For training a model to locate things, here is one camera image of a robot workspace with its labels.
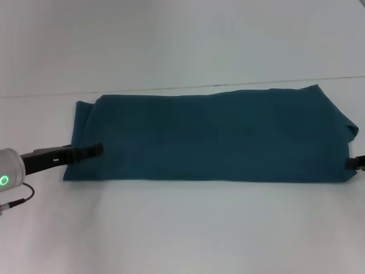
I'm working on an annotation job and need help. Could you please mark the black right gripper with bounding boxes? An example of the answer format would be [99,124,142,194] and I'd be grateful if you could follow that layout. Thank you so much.
[345,155,365,172]

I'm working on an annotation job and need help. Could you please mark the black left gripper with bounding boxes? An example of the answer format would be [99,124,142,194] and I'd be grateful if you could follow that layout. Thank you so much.
[19,143,104,177]

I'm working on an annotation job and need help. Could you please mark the teal t-shirt with FREE print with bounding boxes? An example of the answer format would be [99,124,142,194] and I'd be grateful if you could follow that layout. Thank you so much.
[62,84,359,186]

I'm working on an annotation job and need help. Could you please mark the left gripper cable with plug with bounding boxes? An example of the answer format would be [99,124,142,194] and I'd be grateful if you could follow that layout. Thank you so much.
[0,182,36,217]

